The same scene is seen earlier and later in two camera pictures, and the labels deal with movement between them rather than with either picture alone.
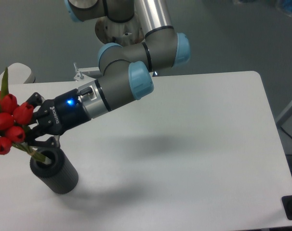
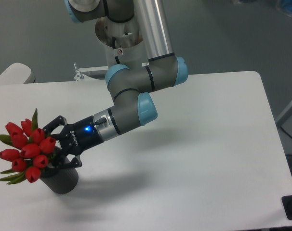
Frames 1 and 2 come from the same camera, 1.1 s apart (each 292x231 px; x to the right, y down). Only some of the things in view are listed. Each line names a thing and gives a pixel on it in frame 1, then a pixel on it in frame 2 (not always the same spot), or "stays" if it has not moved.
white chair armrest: x=18 y=73 stays
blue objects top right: x=291 y=6 stays
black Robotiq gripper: x=59 y=115 → x=78 y=138
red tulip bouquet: x=9 y=118 → x=34 y=150
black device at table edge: x=291 y=205 stays
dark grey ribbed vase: x=57 y=173 stays
